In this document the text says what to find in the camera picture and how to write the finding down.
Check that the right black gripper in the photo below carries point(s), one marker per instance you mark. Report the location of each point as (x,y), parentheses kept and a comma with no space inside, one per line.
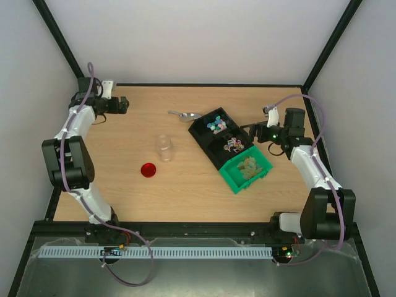
(254,132)

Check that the black front mounting rail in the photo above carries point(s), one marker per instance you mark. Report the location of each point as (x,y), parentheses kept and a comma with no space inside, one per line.
(247,233)

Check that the metal scoop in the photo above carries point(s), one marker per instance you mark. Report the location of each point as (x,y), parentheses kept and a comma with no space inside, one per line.
(186,117)

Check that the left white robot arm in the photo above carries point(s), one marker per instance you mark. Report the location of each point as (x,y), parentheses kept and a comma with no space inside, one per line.
(70,167)

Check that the light blue cable duct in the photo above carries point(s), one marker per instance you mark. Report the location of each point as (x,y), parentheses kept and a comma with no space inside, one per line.
(91,252)

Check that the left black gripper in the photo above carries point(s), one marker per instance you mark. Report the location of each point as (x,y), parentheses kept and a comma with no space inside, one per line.
(116,108)

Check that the green bin with gummies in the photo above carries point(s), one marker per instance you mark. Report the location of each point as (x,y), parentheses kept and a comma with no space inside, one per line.
(245,168)

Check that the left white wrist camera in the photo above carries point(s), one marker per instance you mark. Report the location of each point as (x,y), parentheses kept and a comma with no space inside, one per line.
(108,86)

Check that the clear plastic jar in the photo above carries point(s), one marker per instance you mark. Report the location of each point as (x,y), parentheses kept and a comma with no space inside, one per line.
(164,147)

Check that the black bin with lollipops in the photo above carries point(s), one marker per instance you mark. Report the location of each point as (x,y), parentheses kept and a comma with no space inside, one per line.
(226,145)

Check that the red jar lid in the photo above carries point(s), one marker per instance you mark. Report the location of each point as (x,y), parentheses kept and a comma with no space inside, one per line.
(148,170)

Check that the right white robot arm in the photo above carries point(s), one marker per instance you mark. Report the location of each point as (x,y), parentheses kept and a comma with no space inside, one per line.
(329,209)

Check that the black bin with star candies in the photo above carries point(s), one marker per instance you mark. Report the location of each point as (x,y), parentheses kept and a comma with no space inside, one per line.
(211,125)

